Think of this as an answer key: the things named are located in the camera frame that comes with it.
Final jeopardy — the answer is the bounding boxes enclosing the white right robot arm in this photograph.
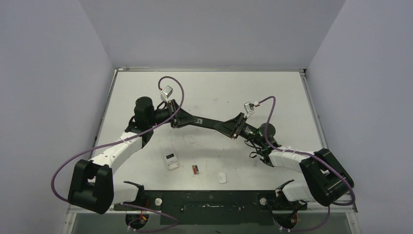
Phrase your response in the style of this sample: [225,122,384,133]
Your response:
[213,113,355,209]

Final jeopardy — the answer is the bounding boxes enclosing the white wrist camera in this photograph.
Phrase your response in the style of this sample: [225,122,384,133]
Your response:
[160,86,173,102]
[244,101,260,118]

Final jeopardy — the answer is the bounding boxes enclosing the black bar tool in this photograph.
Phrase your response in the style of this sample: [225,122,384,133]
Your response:
[189,116,223,130]

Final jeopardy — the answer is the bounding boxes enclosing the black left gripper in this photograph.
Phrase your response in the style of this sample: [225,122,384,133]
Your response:
[148,99,198,129]

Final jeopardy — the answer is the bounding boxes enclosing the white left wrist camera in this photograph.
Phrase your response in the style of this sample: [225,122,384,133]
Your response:
[160,86,173,102]

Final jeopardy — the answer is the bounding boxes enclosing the aluminium rail frame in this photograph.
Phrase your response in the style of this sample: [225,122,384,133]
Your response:
[305,201,357,213]

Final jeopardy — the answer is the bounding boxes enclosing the white battery cover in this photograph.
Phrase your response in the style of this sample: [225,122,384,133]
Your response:
[218,172,227,184]

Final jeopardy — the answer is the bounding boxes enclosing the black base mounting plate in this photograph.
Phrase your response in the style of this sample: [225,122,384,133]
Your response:
[132,190,307,226]

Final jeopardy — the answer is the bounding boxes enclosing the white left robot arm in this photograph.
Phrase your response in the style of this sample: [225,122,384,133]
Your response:
[67,97,198,214]

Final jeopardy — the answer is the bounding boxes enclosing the red AAA battery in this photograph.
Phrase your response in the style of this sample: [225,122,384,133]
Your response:
[192,165,197,175]

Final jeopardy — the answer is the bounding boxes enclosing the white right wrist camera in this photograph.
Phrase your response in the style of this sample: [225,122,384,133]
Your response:
[244,101,260,118]

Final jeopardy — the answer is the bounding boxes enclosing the white red remote control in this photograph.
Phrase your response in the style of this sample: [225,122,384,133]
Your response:
[161,144,180,171]

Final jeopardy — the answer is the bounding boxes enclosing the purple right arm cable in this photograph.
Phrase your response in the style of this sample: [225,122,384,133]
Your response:
[258,96,356,207]

